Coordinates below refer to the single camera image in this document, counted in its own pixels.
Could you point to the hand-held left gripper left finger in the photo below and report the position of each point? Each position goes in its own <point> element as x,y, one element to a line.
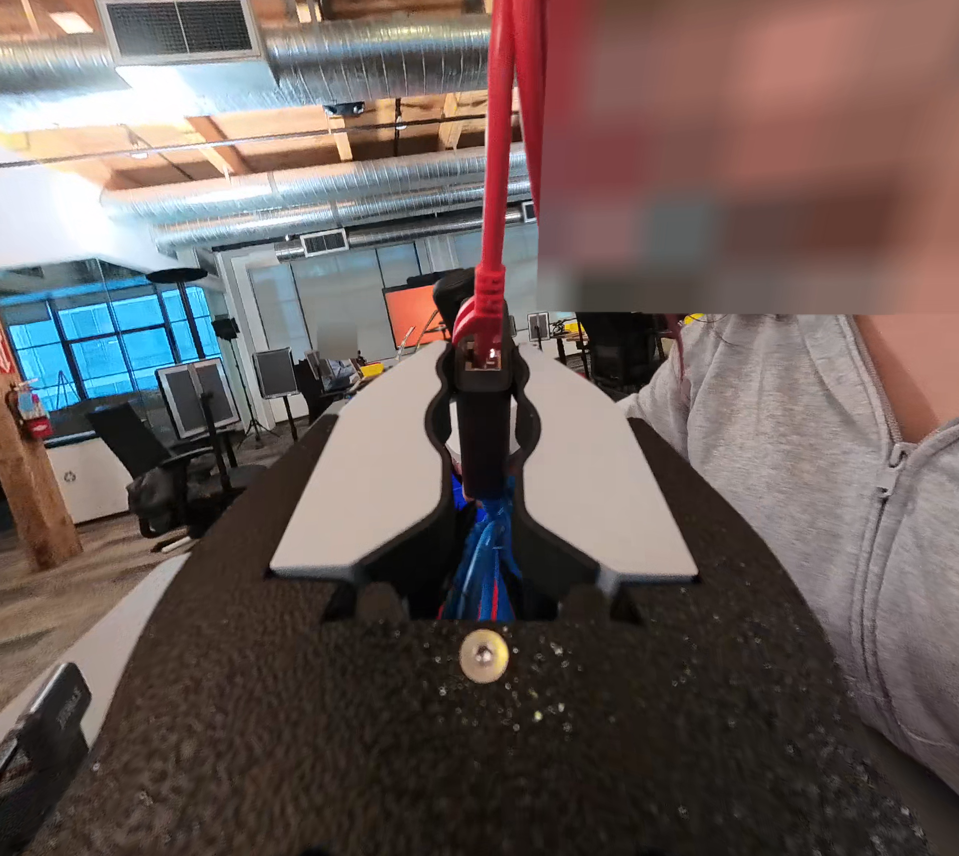
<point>360,465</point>

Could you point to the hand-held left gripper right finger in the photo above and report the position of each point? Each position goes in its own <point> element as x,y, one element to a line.
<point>599,474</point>

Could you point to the black ethernet coupler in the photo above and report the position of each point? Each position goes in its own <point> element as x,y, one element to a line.
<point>484,420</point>

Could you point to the black desk clamp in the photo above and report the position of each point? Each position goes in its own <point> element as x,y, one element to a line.
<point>42,743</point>

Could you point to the white framed light panel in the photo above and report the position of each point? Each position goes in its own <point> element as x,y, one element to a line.
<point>199,395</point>
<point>277,372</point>

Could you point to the orange screen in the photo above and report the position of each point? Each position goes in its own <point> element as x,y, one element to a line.
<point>416,316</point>

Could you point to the red fire extinguisher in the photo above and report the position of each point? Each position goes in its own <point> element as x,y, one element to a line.
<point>33,413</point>

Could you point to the large metal vent grille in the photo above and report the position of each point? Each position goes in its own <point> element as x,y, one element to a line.
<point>179,27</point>

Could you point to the silver air duct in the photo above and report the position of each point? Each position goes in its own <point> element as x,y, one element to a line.
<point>338,55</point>
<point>322,184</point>

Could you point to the wooden post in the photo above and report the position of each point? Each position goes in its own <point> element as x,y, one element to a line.
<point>30,482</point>

